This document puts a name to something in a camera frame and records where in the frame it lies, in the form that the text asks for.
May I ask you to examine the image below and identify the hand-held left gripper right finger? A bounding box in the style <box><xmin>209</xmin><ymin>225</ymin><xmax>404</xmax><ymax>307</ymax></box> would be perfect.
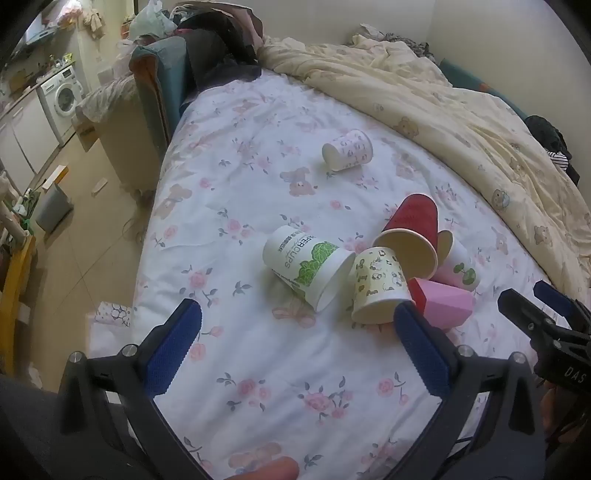
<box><xmin>351</xmin><ymin>300</ymin><xmax>548</xmax><ymax>480</ymax></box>

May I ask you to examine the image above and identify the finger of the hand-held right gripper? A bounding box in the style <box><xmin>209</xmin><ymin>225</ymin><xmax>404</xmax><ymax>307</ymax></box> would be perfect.
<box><xmin>533</xmin><ymin>280</ymin><xmax>591</xmax><ymax>324</ymax></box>
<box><xmin>498</xmin><ymin>288</ymin><xmax>556</xmax><ymax>343</ymax></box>

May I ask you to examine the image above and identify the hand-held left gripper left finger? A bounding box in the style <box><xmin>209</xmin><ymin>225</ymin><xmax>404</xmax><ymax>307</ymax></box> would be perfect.
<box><xmin>58</xmin><ymin>298</ymin><xmax>213</xmax><ymax>480</ymax></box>

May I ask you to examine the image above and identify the pink and red faceted cup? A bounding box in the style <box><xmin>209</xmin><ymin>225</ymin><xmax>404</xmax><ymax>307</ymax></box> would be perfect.
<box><xmin>407</xmin><ymin>277</ymin><xmax>476</xmax><ymax>329</ymax></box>

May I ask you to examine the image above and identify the cream cup with panda print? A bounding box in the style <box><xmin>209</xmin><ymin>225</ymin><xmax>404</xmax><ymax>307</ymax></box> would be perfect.
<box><xmin>351</xmin><ymin>246</ymin><xmax>411</xmax><ymax>325</ymax></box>

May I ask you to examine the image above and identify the pink cup with green leaf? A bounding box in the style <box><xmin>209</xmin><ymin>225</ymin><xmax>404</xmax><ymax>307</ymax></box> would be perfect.
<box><xmin>431</xmin><ymin>229</ymin><xmax>482</xmax><ymax>291</ymax></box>

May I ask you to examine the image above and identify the red paper cup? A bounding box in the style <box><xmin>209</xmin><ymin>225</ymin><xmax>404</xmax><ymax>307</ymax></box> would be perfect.
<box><xmin>372</xmin><ymin>194</ymin><xmax>439</xmax><ymax>281</ymax></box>

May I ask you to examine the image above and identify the white cup with green print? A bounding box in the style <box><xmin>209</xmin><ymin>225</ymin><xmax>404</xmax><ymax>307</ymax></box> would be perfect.
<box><xmin>262</xmin><ymin>225</ymin><xmax>357</xmax><ymax>312</ymax></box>

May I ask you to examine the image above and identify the white cup with small print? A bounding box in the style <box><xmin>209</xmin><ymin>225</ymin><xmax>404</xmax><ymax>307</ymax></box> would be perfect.
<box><xmin>322</xmin><ymin>130</ymin><xmax>374</xmax><ymax>172</ymax></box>

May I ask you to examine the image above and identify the patterned cup on floor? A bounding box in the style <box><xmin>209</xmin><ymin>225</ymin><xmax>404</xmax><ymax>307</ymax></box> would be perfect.
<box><xmin>93</xmin><ymin>301</ymin><xmax>133</xmax><ymax>329</ymax></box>

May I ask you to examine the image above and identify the person's left hand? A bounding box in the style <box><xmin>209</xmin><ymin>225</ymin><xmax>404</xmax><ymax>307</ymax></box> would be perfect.
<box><xmin>242</xmin><ymin>456</ymin><xmax>301</xmax><ymax>480</ymax></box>

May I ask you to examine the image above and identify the striped cloth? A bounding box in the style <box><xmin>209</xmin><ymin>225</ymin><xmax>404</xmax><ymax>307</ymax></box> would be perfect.
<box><xmin>547</xmin><ymin>150</ymin><xmax>574</xmax><ymax>175</ymax></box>

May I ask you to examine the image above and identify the dark cloth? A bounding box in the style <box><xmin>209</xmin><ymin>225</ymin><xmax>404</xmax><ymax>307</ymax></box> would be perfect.
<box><xmin>524</xmin><ymin>115</ymin><xmax>577</xmax><ymax>154</ymax></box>

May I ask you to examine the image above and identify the grey trash bin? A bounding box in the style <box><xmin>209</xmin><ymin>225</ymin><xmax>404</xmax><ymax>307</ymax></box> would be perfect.
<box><xmin>34</xmin><ymin>182</ymin><xmax>75</xmax><ymax>234</ymax></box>

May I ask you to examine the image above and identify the small cardboard box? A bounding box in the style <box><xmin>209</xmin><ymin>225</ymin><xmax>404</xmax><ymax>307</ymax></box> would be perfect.
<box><xmin>41</xmin><ymin>165</ymin><xmax>70</xmax><ymax>192</ymax></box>

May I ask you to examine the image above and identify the teal headboard cushion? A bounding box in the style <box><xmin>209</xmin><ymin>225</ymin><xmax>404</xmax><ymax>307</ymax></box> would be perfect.
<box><xmin>438</xmin><ymin>58</ymin><xmax>528</xmax><ymax>117</ymax></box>

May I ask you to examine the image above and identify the cream bear print duvet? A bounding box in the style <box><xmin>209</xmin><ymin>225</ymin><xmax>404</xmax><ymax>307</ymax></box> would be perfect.
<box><xmin>256</xmin><ymin>34</ymin><xmax>591</xmax><ymax>305</ymax></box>

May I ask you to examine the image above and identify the white cabinet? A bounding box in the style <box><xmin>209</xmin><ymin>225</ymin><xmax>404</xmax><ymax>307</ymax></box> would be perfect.
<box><xmin>0</xmin><ymin>90</ymin><xmax>61</xmax><ymax>188</ymax></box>

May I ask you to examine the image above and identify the white washing machine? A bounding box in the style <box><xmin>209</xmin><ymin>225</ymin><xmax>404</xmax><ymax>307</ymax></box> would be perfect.
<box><xmin>36</xmin><ymin>65</ymin><xmax>88</xmax><ymax>146</ymax></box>

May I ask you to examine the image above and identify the grey blanket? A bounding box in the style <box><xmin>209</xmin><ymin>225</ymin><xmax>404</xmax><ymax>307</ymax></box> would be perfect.
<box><xmin>384</xmin><ymin>31</ymin><xmax>435</xmax><ymax>60</ymax></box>

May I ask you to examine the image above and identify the dark clothes pile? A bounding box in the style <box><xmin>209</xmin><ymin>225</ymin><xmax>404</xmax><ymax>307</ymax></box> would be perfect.
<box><xmin>174</xmin><ymin>8</ymin><xmax>267</xmax><ymax>95</ymax></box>

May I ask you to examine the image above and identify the white plastic bag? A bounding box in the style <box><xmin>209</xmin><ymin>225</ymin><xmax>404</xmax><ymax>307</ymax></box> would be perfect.
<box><xmin>128</xmin><ymin>0</ymin><xmax>180</xmax><ymax>41</ymax></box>

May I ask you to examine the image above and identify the yellow frame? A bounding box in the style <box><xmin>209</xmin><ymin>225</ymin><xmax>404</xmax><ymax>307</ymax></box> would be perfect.
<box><xmin>0</xmin><ymin>233</ymin><xmax>38</xmax><ymax>354</ymax></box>

